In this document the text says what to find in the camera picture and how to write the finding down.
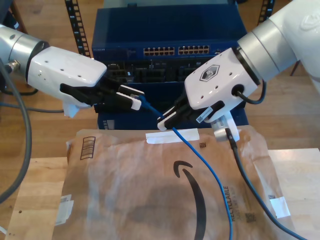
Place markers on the dark blue flat device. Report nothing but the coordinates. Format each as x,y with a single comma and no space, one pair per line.
130,121

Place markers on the black rack server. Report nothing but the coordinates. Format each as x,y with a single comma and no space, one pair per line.
155,72

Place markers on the black perforated rack upright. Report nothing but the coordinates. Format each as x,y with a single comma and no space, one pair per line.
76,25
265,12

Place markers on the dark sneaker white sole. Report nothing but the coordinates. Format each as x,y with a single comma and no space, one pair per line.
10,22

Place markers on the brown paper mailer envelope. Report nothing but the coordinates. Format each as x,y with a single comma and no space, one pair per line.
125,187

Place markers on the blue network switch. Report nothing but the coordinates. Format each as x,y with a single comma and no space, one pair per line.
162,27

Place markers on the metal frame chair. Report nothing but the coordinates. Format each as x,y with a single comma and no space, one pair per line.
295,68

